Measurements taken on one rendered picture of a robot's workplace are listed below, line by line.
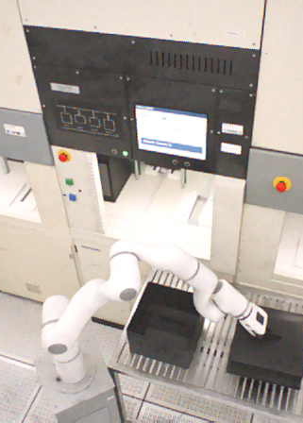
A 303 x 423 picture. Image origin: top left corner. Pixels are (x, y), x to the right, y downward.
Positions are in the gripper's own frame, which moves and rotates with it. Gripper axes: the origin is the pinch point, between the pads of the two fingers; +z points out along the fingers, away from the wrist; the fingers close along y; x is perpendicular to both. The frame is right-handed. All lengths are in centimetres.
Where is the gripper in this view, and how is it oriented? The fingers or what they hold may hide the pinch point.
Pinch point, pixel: (269, 332)
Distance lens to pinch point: 209.6
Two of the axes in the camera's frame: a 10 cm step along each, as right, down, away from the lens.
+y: 2.9, -6.9, 6.7
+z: 7.1, 6.2, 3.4
